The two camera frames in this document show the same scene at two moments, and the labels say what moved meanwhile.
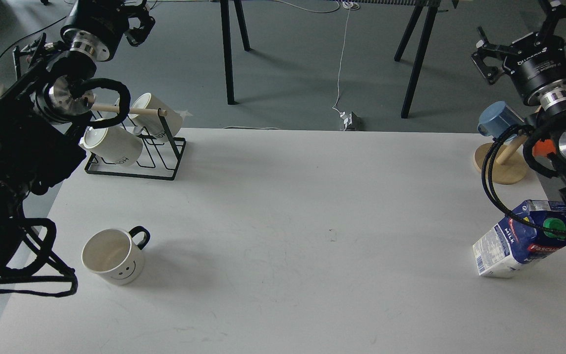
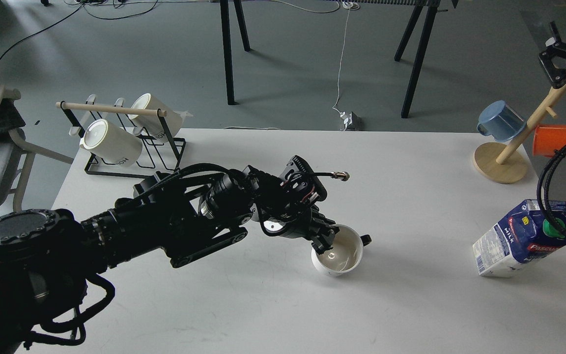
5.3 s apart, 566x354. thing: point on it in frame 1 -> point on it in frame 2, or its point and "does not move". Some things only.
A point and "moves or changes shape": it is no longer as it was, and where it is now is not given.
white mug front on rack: x=113 y=144 does not move
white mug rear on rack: x=152 y=123 does not move
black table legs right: x=432 y=5 does not move
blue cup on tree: x=496 y=118 does not move
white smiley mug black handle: x=112 y=254 moves or changes shape
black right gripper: x=539 y=66 -> x=556 y=50
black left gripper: x=95 y=28 -> x=286 y=206
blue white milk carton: x=510 y=244 does not move
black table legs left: x=225 y=21 does not move
